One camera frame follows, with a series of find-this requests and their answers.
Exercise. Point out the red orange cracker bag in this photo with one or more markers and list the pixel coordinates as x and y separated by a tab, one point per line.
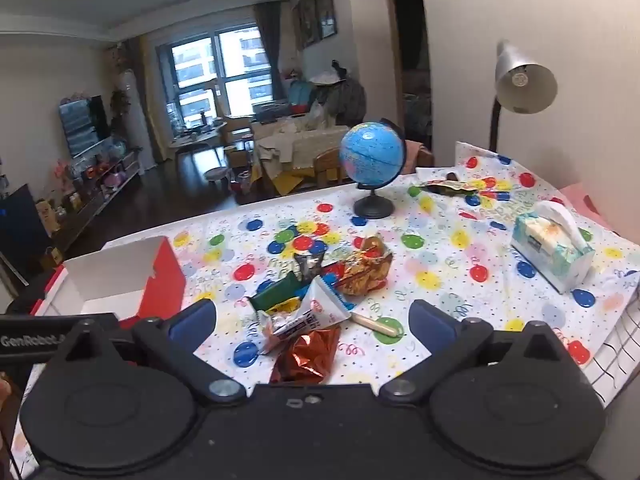
364	270

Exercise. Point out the open olive snack bag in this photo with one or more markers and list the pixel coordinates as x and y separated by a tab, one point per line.
450	186

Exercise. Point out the tissue box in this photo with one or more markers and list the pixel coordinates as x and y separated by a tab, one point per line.
548	237

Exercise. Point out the copper foil snack packet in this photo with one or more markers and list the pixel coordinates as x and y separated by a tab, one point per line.
307	359

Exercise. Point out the wooden chair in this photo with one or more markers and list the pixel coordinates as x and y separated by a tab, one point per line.
328	169

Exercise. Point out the tv console cabinet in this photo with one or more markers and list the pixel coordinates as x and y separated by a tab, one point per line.
96	181

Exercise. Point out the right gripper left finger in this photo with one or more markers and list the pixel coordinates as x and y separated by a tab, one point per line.
170	346

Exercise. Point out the television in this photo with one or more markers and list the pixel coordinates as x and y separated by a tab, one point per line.
84	124

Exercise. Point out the red white cardboard box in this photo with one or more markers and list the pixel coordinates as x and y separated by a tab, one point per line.
136	280

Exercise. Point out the wall picture frames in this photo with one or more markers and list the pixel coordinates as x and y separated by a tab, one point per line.
314	21

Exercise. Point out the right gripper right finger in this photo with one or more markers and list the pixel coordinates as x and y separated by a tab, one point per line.
453	346

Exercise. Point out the white snack packet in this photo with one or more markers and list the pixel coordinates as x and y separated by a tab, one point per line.
319	308

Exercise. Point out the sausage stick snack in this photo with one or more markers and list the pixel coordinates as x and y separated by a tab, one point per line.
376	326

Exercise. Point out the pink cushion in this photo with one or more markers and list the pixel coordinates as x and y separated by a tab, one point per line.
417	156

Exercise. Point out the blue desk globe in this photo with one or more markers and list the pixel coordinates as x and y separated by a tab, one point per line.
373	155

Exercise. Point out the sofa with blankets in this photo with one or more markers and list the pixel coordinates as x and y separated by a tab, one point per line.
285	150

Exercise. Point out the black small snack packet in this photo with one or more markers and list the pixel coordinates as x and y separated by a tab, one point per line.
309	266

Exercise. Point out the grey desk lamp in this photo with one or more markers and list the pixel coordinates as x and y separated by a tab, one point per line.
522	86

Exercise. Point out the green snack bar wrapper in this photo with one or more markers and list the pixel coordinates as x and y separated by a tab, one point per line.
275	293

